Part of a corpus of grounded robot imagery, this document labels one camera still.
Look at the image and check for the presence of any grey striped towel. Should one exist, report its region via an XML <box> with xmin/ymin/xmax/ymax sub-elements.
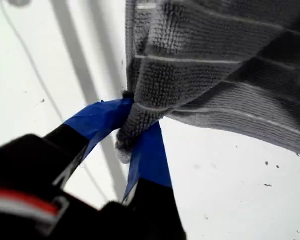
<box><xmin>114</xmin><ymin>0</ymin><xmax>300</xmax><ymax>165</ymax></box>

